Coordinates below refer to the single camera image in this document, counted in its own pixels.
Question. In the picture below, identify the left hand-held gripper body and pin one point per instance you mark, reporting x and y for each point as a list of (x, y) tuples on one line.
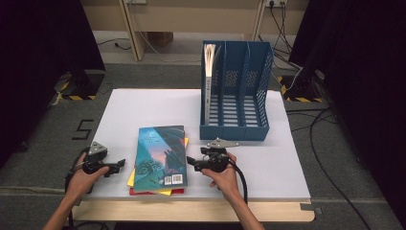
[(94, 159)]

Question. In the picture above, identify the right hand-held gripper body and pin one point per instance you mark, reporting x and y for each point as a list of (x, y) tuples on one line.
[(215, 158)]

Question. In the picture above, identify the yellow book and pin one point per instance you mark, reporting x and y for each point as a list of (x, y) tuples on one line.
[(130, 182)]

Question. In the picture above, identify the red book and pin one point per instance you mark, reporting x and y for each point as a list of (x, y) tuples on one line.
[(135, 192)]

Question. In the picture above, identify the teal night-scene book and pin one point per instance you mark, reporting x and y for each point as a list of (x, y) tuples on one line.
[(161, 158)]

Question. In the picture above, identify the blue file rack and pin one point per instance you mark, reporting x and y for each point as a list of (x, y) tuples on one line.
[(242, 96)]

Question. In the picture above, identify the white book with picture grid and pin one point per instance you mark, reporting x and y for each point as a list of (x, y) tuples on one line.
[(209, 73)]

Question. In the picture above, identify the person's right hand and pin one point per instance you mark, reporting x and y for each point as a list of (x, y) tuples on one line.
[(225, 180)]

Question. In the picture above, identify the person's left hand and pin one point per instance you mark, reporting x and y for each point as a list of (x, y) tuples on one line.
[(81, 183)]

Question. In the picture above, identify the light wooden table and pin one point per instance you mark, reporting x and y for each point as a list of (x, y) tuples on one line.
[(191, 211)]

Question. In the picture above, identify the black stand base striped tape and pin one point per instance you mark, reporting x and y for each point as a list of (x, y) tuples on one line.
[(79, 86), (303, 87)]

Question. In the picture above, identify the grey tape piece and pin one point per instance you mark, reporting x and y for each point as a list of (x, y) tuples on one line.
[(308, 207)]

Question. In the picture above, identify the black curtain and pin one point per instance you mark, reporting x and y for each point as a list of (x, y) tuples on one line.
[(367, 64), (32, 64)]

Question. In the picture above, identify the beige wooden desk frame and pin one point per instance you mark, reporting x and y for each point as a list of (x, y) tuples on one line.
[(191, 19)]

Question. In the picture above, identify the white wall socket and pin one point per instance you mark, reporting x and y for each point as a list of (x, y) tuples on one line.
[(276, 3)]

